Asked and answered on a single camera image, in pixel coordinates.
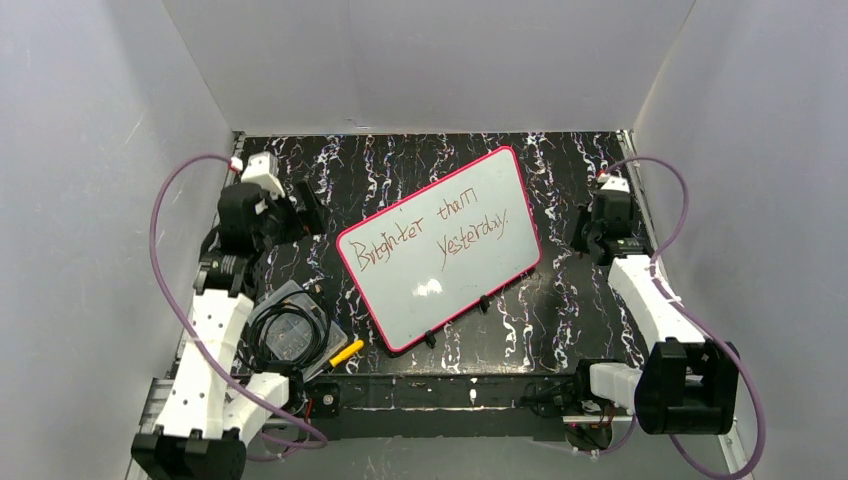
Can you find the clear plastic parts box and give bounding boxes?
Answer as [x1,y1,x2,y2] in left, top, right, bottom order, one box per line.
[243,280,349,375]

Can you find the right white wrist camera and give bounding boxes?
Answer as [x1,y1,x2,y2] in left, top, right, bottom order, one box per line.
[597,172,631,195]

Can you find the coiled black cable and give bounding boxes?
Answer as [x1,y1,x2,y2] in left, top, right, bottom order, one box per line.
[246,291,334,372]

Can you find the yellow handled tool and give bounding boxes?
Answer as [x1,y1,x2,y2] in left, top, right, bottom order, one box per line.
[328,340,365,369]

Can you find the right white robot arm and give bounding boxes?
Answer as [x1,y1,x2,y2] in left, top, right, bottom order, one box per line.
[571,189,739,435]

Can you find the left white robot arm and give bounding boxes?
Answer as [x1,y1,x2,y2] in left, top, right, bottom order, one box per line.
[131,180,333,479]

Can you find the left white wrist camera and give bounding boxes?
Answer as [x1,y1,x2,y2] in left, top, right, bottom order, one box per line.
[229,151,286,199]

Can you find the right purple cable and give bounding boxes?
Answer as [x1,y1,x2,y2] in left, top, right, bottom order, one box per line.
[596,156,767,480]

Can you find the aluminium frame rail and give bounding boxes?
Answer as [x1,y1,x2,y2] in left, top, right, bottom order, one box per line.
[138,376,738,425]

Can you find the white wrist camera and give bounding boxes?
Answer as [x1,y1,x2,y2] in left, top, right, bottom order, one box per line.
[597,172,631,195]
[229,151,286,199]

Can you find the pink framed whiteboard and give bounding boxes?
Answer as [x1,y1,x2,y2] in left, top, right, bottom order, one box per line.
[336,146,542,353]

